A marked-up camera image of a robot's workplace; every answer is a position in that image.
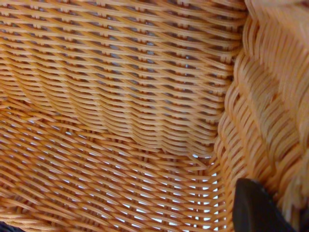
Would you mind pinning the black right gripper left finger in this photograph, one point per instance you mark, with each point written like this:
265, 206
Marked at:
253, 210

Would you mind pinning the orange woven wicker basket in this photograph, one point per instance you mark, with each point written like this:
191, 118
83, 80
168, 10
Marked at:
120, 96

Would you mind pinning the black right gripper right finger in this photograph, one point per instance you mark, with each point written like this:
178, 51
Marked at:
305, 223

